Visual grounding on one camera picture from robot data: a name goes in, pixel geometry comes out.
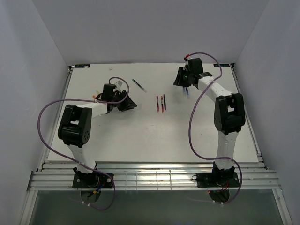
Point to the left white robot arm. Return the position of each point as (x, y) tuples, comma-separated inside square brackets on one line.
[(75, 125)]

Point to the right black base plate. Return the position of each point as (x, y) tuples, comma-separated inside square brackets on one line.
[(208, 180)]

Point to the right blue label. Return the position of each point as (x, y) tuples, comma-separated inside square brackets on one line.
[(221, 65)]

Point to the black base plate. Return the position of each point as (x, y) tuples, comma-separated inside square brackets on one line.
[(208, 180), (92, 180)]

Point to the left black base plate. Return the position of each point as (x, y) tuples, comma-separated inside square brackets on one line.
[(92, 180)]

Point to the left blue label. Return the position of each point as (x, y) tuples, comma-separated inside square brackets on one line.
[(82, 66)]

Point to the blue label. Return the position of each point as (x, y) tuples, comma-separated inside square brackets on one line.
[(221, 65), (82, 66)]

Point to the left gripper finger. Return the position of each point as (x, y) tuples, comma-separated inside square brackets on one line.
[(124, 106), (127, 100)]

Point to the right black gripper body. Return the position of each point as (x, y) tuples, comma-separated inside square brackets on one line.
[(191, 74)]

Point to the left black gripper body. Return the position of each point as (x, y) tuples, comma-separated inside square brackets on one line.
[(118, 99)]

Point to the orange red pen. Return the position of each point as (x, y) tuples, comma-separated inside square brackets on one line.
[(162, 104)]

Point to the green pen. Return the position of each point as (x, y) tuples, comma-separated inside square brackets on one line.
[(142, 88)]

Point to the dark blue pen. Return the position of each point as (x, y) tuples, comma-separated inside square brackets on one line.
[(164, 100)]

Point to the aluminium frame rails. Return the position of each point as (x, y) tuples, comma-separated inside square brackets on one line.
[(138, 177)]

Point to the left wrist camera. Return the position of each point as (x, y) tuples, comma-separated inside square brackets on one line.
[(118, 85)]

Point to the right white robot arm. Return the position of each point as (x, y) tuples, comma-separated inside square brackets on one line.
[(229, 113)]

